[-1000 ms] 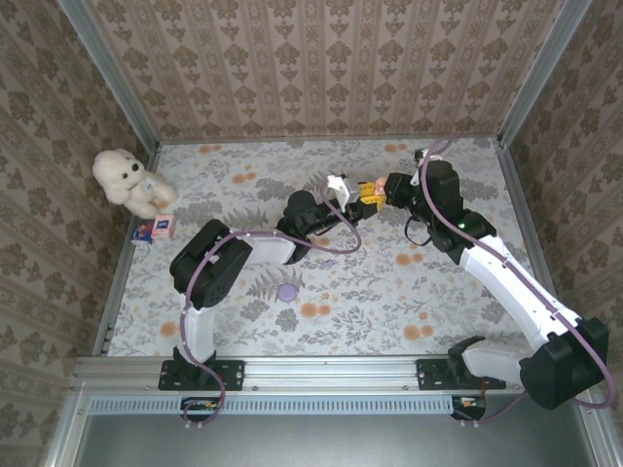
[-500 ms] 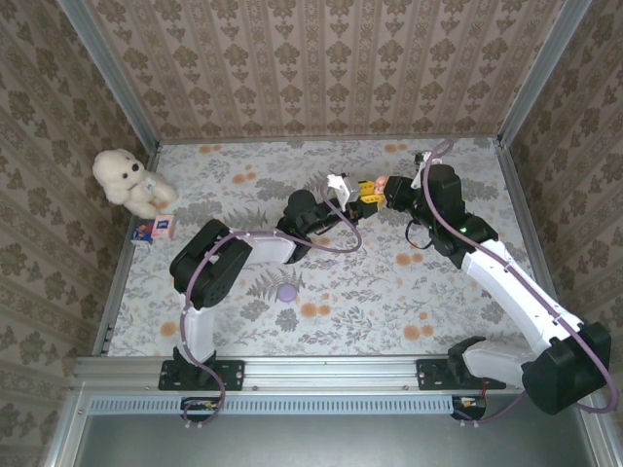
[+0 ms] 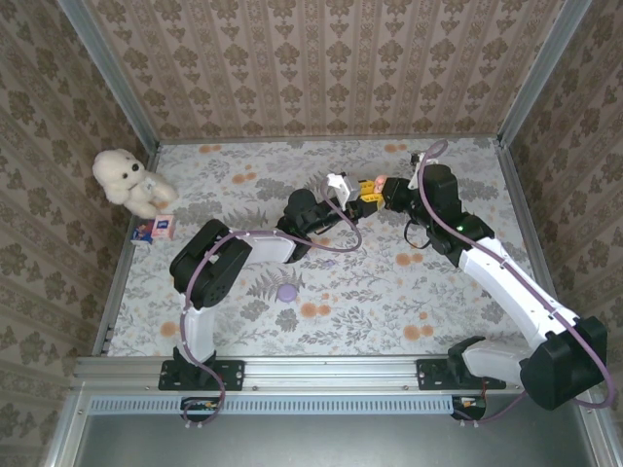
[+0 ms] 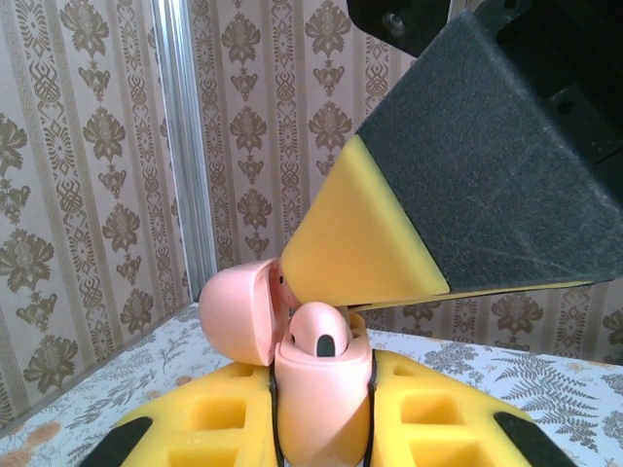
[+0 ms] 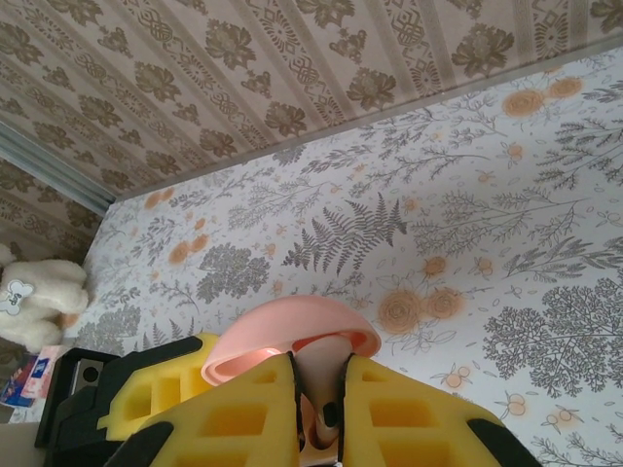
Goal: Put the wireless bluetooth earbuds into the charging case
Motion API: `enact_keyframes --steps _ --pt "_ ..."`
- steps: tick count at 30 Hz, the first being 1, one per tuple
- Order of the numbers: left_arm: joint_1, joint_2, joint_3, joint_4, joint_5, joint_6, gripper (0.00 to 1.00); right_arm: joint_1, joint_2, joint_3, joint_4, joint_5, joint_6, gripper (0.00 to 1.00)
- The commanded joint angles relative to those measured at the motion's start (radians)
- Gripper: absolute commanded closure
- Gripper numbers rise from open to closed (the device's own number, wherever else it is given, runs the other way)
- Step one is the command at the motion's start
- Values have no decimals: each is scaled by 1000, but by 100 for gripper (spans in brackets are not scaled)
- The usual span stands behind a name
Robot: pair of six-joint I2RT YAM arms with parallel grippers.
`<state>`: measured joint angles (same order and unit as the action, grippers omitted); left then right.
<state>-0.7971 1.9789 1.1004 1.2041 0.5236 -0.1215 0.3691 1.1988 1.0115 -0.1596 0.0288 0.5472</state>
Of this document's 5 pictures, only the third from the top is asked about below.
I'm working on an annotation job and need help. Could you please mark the floral patterned table mat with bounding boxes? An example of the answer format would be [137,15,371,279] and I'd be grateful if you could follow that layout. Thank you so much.
[106,138,561,356]

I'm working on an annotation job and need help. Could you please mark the small pink tissue box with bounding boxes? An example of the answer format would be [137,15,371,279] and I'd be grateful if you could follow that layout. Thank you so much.
[150,215,176,240]

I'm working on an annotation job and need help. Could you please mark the small blue box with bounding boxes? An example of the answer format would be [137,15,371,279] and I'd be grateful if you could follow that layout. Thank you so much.
[131,221,155,246]

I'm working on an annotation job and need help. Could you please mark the white teddy bear plush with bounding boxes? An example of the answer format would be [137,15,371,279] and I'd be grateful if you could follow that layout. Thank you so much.
[92,149,179,219]

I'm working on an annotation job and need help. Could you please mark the small circuit board with connectors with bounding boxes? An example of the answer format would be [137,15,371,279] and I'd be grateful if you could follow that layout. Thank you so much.
[451,394,488,414]
[180,396,220,414]

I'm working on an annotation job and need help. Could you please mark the grey metal sheet panel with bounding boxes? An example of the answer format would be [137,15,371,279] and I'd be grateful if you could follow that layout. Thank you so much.
[72,393,603,467]

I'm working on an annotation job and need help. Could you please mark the aluminium side rail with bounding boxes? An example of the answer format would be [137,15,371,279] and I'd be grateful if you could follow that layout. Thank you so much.
[91,140,165,359]
[494,138,575,354]

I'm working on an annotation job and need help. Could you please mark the aluminium corner post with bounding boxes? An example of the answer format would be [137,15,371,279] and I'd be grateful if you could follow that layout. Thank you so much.
[495,0,593,147]
[57,0,162,152]

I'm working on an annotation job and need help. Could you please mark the aluminium mounting rail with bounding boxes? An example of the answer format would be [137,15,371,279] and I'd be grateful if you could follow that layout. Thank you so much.
[72,354,598,390]

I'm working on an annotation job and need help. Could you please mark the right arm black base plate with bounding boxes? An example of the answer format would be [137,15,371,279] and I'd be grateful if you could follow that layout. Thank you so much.
[416,358,507,391]

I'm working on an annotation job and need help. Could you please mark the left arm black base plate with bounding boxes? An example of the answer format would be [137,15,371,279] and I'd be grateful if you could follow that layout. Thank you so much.
[158,358,245,391]

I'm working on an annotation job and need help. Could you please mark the grey slotted cable duct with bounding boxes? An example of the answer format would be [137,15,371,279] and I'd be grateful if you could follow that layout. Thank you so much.
[90,394,452,415]

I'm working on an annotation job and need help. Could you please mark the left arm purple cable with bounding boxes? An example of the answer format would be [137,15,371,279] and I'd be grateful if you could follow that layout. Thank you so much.
[178,187,364,432]

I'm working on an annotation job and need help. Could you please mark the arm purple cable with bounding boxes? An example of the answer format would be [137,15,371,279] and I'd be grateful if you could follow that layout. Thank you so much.
[417,139,613,429]
[178,187,364,432]

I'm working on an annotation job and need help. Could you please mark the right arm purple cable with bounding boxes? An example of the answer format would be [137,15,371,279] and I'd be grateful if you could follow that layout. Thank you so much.
[417,139,613,429]

